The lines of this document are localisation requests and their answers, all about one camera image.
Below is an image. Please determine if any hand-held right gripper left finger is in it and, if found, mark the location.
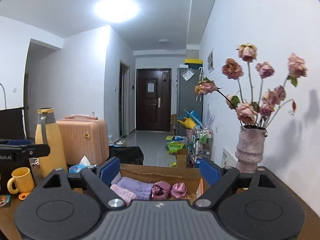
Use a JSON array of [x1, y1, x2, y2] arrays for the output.
[[41, 157, 127, 210]]

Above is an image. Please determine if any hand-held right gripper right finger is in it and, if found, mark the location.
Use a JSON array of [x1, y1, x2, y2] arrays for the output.
[[194, 157, 278, 209]]

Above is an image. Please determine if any yellow thermos jug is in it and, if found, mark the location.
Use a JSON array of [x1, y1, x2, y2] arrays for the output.
[[35, 108, 69, 178]]

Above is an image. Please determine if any black screen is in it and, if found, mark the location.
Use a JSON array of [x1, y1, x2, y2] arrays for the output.
[[0, 107, 28, 141]]

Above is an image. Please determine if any yellow mug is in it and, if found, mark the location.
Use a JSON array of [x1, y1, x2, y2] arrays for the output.
[[7, 167, 36, 195]]

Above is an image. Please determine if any black bag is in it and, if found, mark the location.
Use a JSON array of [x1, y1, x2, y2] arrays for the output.
[[108, 145, 144, 166]]

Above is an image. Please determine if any white board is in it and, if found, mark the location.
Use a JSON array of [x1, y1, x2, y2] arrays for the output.
[[222, 147, 238, 167]]

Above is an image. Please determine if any pink knitted cloth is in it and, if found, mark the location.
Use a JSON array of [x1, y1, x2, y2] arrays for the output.
[[110, 184, 138, 207]]

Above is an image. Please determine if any white storage cart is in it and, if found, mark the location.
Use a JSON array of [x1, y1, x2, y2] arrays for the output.
[[192, 127, 213, 168]]

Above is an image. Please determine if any small brown cardboard box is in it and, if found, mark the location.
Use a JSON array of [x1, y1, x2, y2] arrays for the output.
[[175, 148, 189, 169]]

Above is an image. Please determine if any lilac towel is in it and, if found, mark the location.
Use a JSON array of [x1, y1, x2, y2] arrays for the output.
[[117, 176, 154, 200]]

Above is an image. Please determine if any blue tissue pack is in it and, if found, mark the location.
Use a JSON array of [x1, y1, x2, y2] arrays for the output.
[[68, 155, 98, 174]]

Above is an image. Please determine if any printed snack packet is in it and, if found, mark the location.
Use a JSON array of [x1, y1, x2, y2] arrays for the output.
[[0, 194, 12, 207]]

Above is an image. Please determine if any pink suitcase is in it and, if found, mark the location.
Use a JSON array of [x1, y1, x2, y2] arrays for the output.
[[56, 114, 110, 167]]

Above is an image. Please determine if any pink ribbed vase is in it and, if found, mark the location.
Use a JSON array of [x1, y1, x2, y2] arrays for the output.
[[235, 125, 268, 174]]

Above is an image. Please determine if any pile of colourful clutter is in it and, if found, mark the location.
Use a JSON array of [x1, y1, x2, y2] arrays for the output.
[[165, 108, 203, 156]]

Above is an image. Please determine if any dried pink rose bouquet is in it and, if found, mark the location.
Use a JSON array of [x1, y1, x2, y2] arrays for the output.
[[195, 43, 308, 131]]

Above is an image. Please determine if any dark side doorway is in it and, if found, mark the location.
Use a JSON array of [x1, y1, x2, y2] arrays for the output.
[[118, 60, 131, 137]]

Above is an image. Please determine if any grey fridge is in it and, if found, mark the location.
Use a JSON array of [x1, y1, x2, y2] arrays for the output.
[[177, 65, 204, 131]]

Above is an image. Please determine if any dark brown door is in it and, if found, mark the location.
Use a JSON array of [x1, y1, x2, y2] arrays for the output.
[[136, 68, 172, 132]]

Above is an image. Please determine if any clear plastic bag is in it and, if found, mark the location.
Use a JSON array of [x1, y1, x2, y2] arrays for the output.
[[182, 69, 195, 81]]

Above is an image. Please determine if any round ceiling light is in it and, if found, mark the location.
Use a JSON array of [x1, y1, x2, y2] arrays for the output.
[[93, 0, 140, 23]]

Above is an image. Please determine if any wall poster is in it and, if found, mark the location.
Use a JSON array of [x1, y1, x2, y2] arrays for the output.
[[207, 49, 215, 74]]

